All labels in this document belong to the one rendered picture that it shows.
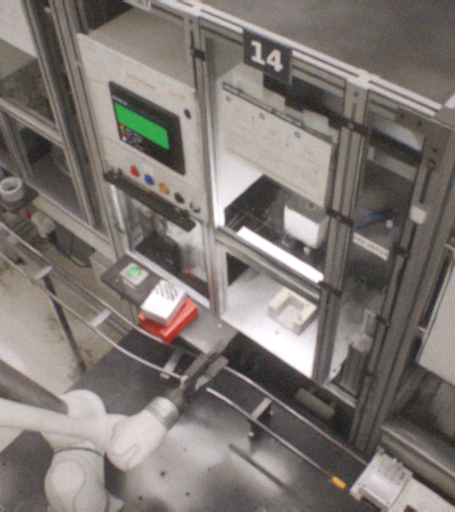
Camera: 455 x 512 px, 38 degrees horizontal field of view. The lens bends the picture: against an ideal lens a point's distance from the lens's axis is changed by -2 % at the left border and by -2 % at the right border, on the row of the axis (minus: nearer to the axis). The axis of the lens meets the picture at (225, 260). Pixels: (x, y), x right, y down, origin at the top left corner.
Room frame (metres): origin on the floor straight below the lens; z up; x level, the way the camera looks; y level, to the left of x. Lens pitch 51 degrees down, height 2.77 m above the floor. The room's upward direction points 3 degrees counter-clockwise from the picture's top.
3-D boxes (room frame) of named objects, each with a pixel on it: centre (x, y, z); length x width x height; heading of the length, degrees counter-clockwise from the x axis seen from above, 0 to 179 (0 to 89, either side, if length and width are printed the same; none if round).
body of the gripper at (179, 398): (0.86, 0.14, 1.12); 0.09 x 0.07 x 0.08; 137
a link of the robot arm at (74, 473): (0.72, 0.49, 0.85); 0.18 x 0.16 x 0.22; 0
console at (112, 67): (1.50, 0.12, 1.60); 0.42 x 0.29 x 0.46; 47
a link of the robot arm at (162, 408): (0.81, 0.19, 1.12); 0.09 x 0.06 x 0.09; 47
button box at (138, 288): (1.39, 0.30, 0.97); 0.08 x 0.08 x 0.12; 47
